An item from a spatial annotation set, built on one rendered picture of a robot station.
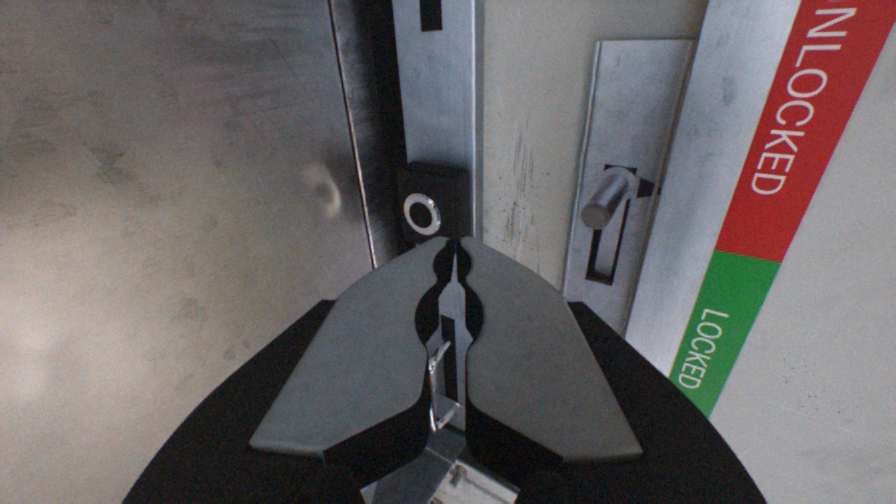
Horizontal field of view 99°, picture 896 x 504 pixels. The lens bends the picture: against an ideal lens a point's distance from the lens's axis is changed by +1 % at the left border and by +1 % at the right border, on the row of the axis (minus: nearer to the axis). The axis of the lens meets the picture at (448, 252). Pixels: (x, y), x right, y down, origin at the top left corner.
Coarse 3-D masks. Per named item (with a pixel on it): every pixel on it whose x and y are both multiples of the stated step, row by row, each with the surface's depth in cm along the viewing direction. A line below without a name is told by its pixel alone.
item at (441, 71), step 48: (432, 0) 23; (480, 0) 22; (432, 48) 24; (480, 48) 23; (432, 96) 25; (480, 96) 24; (432, 144) 27; (480, 144) 26; (480, 192) 28; (480, 240) 30; (432, 336) 37
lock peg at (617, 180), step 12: (612, 168) 22; (624, 168) 22; (600, 180) 23; (612, 180) 21; (624, 180) 22; (636, 180) 22; (600, 192) 20; (612, 192) 20; (624, 192) 21; (648, 192) 22; (660, 192) 21; (588, 204) 19; (600, 204) 19; (612, 204) 19; (588, 216) 19; (600, 216) 19; (600, 228) 19
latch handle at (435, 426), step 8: (448, 336) 36; (440, 344) 35; (448, 344) 36; (440, 352) 35; (432, 360) 34; (432, 368) 34; (432, 376) 34; (432, 384) 35; (432, 392) 35; (432, 400) 36; (432, 408) 36; (432, 416) 37; (448, 416) 40; (432, 424) 37; (440, 424) 39; (432, 432) 38
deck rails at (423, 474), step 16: (416, 464) 40; (432, 464) 40; (448, 464) 40; (384, 480) 38; (400, 480) 38; (416, 480) 38; (432, 480) 38; (384, 496) 37; (400, 496) 37; (416, 496) 37; (432, 496) 37
